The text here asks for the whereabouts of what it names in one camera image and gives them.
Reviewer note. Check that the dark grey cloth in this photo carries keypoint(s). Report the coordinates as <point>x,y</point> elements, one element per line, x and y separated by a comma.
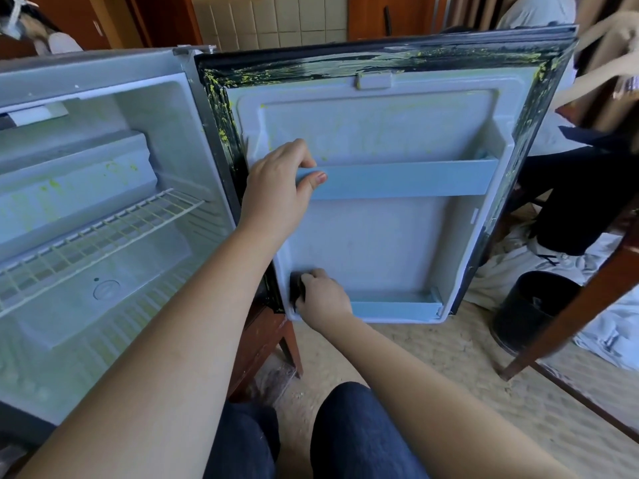
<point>297,287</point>

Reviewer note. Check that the beige padded headboard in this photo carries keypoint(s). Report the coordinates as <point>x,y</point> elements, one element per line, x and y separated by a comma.
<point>270,20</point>

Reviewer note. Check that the dark red wooden stand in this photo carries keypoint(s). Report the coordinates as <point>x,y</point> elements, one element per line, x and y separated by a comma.
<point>255,344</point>

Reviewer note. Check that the person's dark trousers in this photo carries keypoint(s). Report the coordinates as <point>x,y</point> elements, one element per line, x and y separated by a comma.
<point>359,439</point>

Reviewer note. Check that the grey mini fridge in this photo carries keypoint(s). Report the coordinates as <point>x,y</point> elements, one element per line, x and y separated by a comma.
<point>60,84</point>

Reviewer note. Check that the person's left hand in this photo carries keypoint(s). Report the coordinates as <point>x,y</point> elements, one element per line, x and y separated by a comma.
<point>280,194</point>

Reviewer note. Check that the beige curtains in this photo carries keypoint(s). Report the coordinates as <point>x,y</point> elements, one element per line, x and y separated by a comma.
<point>469,7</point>

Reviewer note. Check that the person's left forearm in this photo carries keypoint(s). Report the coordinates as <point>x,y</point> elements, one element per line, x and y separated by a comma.
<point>150,384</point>

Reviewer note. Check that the fridge door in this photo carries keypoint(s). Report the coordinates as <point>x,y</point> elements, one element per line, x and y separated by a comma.
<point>399,114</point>

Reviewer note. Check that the person's right forearm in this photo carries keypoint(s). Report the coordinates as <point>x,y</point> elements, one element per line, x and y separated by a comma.
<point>439,414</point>

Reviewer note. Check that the person's right hand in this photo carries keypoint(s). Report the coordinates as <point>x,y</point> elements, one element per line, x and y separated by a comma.
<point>321,302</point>

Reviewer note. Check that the black plastic bucket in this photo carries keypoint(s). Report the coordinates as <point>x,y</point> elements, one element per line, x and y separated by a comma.
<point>529,314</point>

